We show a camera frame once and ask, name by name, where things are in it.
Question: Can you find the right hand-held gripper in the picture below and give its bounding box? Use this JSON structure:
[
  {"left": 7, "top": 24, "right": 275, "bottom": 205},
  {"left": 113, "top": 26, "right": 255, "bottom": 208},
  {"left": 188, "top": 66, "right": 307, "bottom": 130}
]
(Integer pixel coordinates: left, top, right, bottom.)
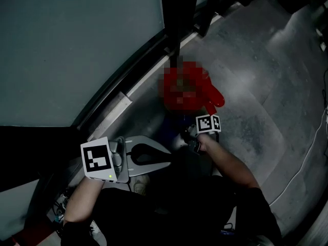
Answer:
[{"left": 182, "top": 114, "right": 222, "bottom": 154}]

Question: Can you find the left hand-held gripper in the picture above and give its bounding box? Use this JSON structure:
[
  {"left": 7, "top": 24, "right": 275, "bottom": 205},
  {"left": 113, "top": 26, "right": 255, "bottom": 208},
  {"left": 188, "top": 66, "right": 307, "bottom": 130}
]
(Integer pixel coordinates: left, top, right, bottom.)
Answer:
[{"left": 80, "top": 135, "right": 172, "bottom": 184}]

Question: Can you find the dark blue cloth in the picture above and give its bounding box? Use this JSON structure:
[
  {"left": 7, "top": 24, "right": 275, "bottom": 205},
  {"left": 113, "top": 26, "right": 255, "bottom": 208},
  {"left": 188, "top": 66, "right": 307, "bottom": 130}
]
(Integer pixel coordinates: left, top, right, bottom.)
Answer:
[{"left": 162, "top": 114, "right": 192, "bottom": 145}]

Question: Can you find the red fire extinguisher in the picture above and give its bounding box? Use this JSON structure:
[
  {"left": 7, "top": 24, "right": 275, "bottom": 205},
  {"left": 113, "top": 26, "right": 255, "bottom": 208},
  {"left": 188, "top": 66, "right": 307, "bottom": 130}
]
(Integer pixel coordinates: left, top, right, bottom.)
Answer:
[{"left": 158, "top": 60, "right": 226, "bottom": 116}]

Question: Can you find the person's left forearm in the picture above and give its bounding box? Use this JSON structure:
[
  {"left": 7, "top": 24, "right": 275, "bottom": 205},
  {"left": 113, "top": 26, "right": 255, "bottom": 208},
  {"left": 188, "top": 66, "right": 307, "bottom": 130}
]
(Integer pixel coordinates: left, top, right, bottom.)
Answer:
[{"left": 63, "top": 175, "right": 106, "bottom": 224}]

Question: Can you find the person's right forearm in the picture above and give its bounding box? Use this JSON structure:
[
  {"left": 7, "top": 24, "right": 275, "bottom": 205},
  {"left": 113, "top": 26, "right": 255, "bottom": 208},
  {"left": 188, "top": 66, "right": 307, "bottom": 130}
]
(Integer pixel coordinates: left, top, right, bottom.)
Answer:
[{"left": 199, "top": 133, "right": 260, "bottom": 189}]

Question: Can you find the person's light shoe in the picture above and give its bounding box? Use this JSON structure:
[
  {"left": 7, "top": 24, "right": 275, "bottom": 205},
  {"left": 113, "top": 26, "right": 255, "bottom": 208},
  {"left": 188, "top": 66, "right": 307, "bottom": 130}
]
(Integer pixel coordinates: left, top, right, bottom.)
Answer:
[{"left": 132, "top": 174, "right": 151, "bottom": 197}]

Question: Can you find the person's black clothing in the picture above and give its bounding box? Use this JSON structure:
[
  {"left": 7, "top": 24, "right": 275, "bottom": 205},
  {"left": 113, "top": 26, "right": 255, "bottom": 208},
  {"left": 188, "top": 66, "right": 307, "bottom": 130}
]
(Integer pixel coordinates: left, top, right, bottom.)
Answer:
[{"left": 61, "top": 175, "right": 283, "bottom": 246}]

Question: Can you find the metal floor rail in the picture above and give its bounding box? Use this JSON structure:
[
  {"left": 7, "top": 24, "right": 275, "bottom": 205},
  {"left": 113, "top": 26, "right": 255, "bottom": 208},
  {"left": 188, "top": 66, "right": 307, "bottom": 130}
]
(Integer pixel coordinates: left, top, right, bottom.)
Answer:
[{"left": 86, "top": 13, "right": 224, "bottom": 141}]

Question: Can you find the bundle of cables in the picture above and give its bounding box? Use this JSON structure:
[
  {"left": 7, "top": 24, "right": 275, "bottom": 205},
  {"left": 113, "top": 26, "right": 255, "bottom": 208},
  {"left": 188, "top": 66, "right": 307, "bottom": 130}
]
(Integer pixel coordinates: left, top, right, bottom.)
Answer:
[{"left": 52, "top": 193, "right": 69, "bottom": 224}]

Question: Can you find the white cable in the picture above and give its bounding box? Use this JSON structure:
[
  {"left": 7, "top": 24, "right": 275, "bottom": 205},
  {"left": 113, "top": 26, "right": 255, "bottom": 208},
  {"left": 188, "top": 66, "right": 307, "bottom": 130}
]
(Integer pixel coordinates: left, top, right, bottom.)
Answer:
[{"left": 268, "top": 106, "right": 328, "bottom": 208}]

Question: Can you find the black door frame post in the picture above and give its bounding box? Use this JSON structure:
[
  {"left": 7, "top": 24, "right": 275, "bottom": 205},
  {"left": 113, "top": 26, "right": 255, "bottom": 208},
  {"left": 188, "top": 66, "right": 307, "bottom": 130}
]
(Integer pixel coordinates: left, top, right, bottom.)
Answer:
[{"left": 159, "top": 0, "right": 197, "bottom": 70}]

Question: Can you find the black slanted post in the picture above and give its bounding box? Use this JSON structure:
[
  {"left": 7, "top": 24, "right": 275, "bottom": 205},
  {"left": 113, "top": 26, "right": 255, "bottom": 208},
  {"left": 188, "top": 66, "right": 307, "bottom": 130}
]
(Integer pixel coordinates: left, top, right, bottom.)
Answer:
[{"left": 196, "top": 0, "right": 224, "bottom": 37}]

